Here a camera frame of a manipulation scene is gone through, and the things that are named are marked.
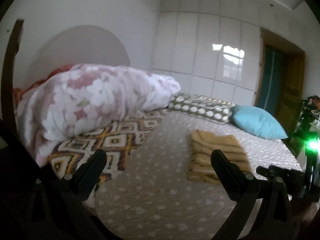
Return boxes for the yellow striped knit garment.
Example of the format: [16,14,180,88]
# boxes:
[187,130,252,185]

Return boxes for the white cluttered shelf unit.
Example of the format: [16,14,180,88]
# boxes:
[287,95,319,158]

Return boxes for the turquoise pillow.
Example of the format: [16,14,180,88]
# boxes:
[232,105,288,140]

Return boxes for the pink floral duvet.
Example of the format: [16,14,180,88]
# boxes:
[16,64,181,166]

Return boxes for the geometric patterned blanket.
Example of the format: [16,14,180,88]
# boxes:
[48,108,169,194]

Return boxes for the grey dotted bedspread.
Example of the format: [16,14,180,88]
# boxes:
[94,111,301,239]

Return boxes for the olive white-dotted pillow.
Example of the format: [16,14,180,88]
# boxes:
[168,93,235,124]

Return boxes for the wooden door with teal panel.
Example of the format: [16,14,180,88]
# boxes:
[254,28,306,137]

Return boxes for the white tiled wardrobe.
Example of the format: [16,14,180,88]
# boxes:
[152,0,261,105]

